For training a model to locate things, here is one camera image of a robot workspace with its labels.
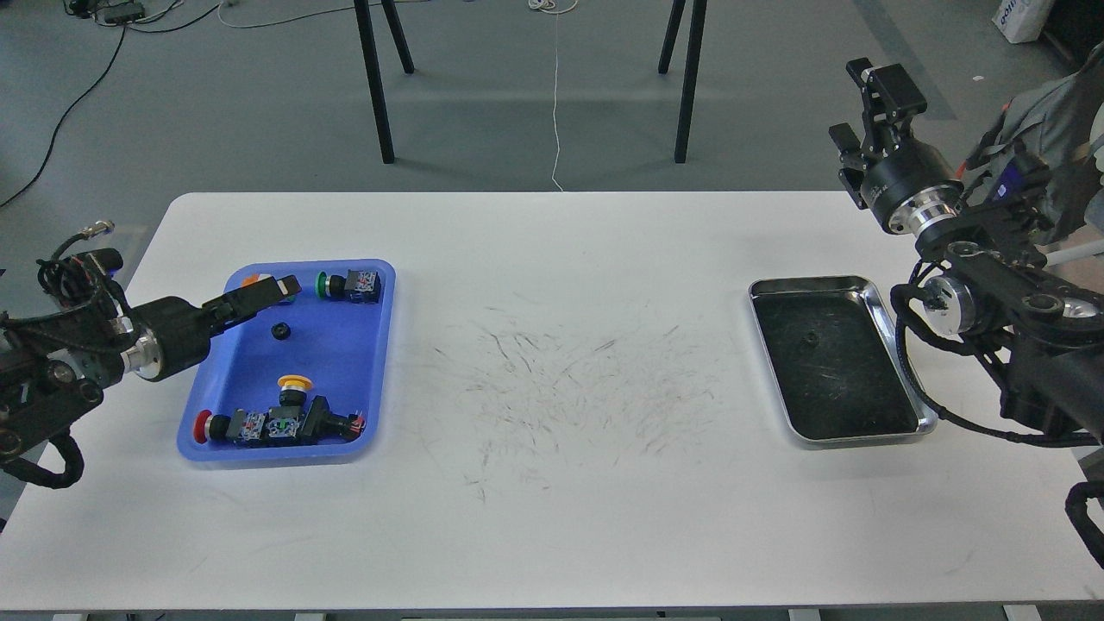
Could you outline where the blue plastic tray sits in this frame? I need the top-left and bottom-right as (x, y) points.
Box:
(176, 257), (397, 467)

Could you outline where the yellow mushroom push button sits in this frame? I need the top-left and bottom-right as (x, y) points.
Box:
(277, 373), (314, 409)

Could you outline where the silver metal tray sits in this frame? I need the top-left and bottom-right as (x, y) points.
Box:
(749, 275), (938, 449)

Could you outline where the green push button switch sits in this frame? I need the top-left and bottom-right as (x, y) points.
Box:
(315, 270), (384, 305)

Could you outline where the black stand leg right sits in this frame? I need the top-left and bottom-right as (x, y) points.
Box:
(657, 0), (707, 165)

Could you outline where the black cable on floor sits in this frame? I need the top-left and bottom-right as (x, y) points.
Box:
(0, 0), (225, 210)

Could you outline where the grey backpack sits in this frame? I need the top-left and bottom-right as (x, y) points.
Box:
(956, 44), (1103, 245)

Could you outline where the white switch orange green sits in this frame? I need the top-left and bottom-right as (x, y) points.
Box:
(241, 273), (296, 306)

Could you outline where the red push button switch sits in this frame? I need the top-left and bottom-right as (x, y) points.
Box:
(191, 409), (266, 448)

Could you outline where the white cord on floor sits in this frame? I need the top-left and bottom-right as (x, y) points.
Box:
(528, 0), (580, 193)

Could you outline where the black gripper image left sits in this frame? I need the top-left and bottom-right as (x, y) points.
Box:
(129, 275), (301, 382)

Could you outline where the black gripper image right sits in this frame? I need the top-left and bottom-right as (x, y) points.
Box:
(829, 57), (963, 235)

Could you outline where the white box corner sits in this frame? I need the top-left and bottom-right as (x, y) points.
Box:
(991, 0), (1057, 46)

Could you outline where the black switch block red connector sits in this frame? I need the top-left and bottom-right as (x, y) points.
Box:
(261, 392), (367, 448)

